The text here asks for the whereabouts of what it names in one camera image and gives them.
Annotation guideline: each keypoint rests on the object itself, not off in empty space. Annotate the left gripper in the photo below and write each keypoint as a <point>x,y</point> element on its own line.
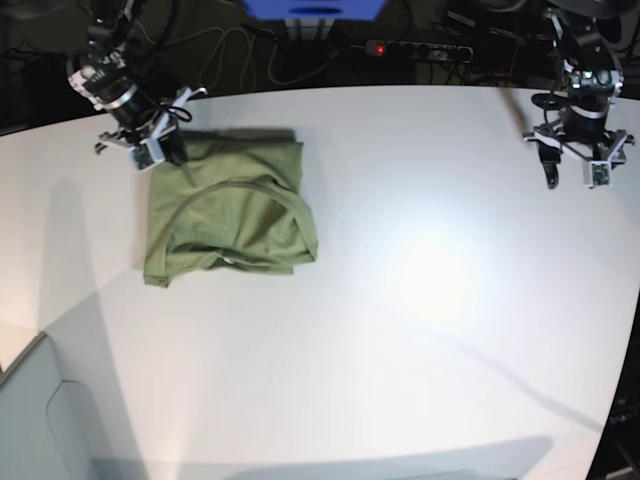
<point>568,129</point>

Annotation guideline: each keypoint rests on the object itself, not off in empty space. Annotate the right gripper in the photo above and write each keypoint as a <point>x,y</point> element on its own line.
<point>145,123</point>

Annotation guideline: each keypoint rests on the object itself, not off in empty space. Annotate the green T-shirt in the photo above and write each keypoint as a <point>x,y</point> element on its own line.
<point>235,203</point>

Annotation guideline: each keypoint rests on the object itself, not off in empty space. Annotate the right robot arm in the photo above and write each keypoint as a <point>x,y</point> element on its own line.
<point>120,79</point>

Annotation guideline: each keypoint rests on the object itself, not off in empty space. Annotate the black power strip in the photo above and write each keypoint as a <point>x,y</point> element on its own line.
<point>423,51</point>

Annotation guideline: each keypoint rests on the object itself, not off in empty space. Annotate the blue box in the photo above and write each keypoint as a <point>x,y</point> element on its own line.
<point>301,9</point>

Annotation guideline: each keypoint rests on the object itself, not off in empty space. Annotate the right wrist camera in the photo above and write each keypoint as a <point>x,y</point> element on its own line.
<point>146,154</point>

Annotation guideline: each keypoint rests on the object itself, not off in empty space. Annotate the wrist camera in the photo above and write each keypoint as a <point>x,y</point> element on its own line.
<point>146,154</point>
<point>597,173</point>

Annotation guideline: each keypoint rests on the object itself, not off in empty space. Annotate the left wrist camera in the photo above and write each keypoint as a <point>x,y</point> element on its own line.
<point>597,173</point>

